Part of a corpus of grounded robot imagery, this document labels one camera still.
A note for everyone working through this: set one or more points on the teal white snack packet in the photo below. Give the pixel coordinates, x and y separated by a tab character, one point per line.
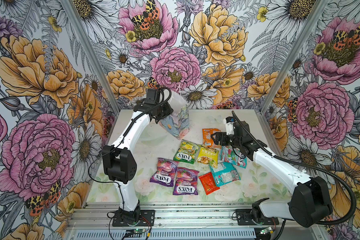
224	173

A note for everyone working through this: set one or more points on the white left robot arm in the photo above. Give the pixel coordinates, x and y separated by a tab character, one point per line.
118	161

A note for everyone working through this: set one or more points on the left aluminium corner post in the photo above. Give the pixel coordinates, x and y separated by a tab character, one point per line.
84	39

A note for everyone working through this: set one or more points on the teal pink candy packet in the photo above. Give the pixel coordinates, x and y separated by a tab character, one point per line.
233	156

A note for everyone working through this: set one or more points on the red sauce sachet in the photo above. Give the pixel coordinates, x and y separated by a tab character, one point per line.
208	183

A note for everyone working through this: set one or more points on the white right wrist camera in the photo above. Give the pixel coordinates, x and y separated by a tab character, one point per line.
229	125

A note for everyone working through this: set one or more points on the floral paper gift bag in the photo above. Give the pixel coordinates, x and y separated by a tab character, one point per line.
177	123

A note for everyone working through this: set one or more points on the green circuit board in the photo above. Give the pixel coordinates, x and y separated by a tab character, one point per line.
264	231
146	232

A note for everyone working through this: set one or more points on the yellow snack packet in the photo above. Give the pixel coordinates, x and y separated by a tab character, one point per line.
208	156

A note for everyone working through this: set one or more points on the green circuit board right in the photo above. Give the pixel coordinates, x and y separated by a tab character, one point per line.
264	231

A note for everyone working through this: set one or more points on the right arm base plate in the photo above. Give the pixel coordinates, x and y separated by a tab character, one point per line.
251	217

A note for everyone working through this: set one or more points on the aluminium corner post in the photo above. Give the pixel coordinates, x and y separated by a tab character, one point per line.
84	39
311	22

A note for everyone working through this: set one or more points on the purple Fox's bag left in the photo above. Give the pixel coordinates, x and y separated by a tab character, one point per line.
166	172

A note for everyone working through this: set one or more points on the right aluminium corner post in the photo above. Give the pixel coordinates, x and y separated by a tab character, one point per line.
311	22

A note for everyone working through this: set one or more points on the orange snack packet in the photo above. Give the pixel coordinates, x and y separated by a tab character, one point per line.
207	140

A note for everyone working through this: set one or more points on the purple fox's bag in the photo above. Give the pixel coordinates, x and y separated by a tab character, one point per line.
186	182
166	172

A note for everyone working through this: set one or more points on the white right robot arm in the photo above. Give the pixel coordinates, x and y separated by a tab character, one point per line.
310	201

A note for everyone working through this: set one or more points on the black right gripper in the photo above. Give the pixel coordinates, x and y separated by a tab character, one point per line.
223	135

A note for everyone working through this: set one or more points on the purple Fox's bag right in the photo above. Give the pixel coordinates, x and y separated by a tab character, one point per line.
186	182

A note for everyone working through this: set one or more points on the green Fox's candy bag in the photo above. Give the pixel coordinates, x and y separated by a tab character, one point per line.
187	152

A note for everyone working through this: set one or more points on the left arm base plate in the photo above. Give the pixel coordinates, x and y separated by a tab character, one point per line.
137	218

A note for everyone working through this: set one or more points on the aluminium rail frame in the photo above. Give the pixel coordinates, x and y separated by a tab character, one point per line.
173	221

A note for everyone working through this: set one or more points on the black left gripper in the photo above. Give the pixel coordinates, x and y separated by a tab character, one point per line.
168	111

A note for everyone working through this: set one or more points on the green circuit board left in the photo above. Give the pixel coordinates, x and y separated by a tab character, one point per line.
146	232

